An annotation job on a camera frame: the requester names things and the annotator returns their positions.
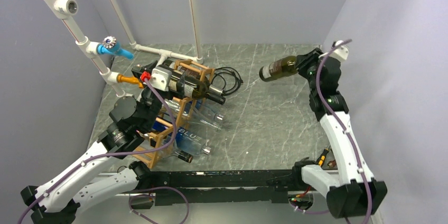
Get dark wine bottle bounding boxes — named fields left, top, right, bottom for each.
left=162, top=59, right=223, bottom=96
left=169, top=71, right=226, bottom=105

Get dark wine bottle front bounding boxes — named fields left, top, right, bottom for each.
left=162, top=59, right=223, bottom=96

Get blue plastic faucet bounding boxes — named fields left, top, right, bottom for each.
left=97, top=36, right=134, bottom=60

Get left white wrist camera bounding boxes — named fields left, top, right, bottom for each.
left=139, top=66, right=172, bottom=92

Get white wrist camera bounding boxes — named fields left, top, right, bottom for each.
left=329, top=40, right=349, bottom=62
left=139, top=66, right=172, bottom=92

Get wooden wine rack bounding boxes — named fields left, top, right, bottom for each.
left=133, top=60, right=215, bottom=168

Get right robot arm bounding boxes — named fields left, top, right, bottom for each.
left=291, top=48, right=387, bottom=218

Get yellow black screwdriver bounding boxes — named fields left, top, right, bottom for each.
left=316, top=147, right=330, bottom=167

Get green wine bottle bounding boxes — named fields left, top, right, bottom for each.
left=259, top=55, right=297, bottom=82

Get tall blue square bottle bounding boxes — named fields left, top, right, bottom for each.
left=189, top=100, right=224, bottom=119

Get white PVC pipe frame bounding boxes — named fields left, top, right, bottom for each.
left=43, top=0, right=203, bottom=98

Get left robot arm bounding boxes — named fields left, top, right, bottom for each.
left=18, top=62, right=173, bottom=223

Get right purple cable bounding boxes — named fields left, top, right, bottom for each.
left=315, top=39, right=372, bottom=224

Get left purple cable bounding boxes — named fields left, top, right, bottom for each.
left=17, top=79, right=179, bottom=224

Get purple cable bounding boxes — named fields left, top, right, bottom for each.
left=17, top=79, right=179, bottom=224
left=315, top=39, right=372, bottom=224

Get brown faucet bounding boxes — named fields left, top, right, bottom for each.
left=327, top=160, right=337, bottom=169

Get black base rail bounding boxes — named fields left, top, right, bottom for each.
left=131, top=169, right=311, bottom=206

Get black coiled cable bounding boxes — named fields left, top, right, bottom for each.
left=210, top=67, right=244, bottom=98

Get orange plastic faucet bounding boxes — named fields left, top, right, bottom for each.
left=116, top=74, right=144, bottom=89

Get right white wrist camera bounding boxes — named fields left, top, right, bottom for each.
left=329, top=40, right=349, bottom=62

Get clear liquor bottle black cap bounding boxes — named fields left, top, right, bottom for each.
left=159, top=146, right=194, bottom=163

